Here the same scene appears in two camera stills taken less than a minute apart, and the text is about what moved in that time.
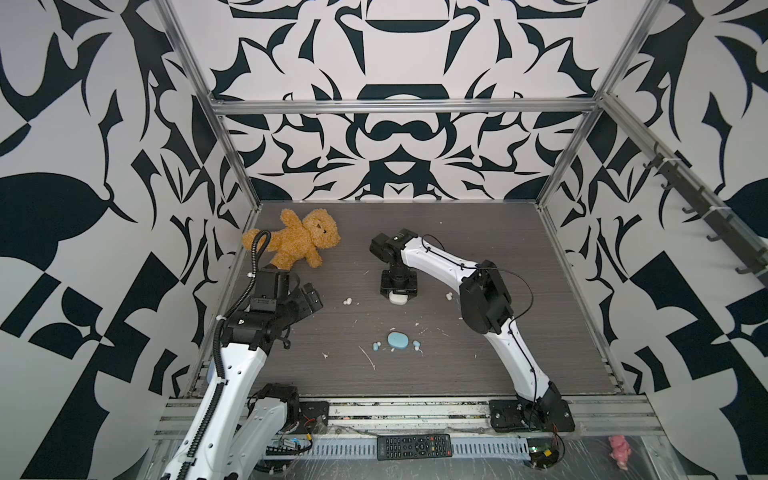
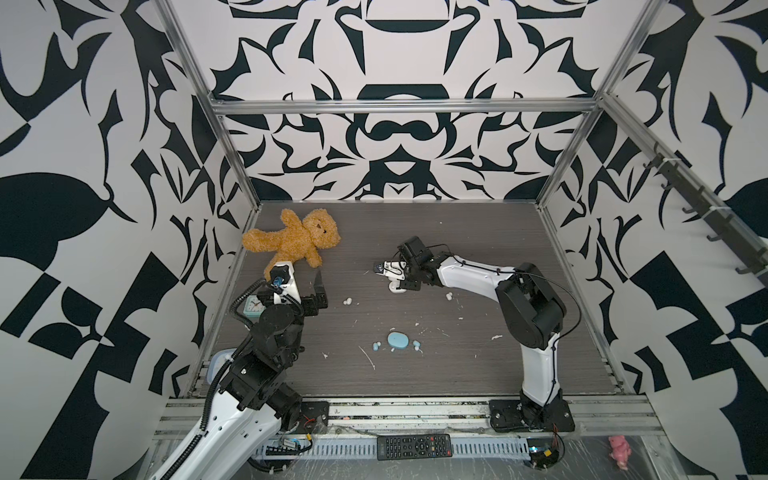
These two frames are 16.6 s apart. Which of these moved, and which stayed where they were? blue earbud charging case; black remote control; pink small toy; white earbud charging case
Moved: white earbud charging case
Stayed: blue earbud charging case; black remote control; pink small toy
